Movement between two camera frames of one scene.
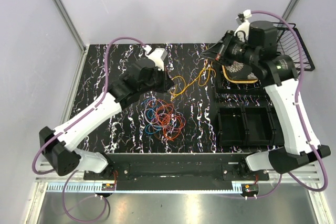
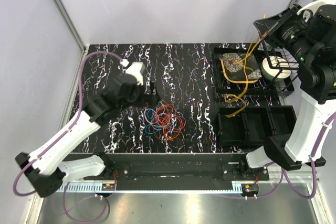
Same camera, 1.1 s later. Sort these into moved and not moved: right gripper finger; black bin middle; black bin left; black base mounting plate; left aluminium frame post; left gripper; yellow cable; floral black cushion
Moved: yellow cable; left gripper; right gripper finger
Not moved: floral black cushion; black bin middle; left aluminium frame post; black bin left; black base mounting plate
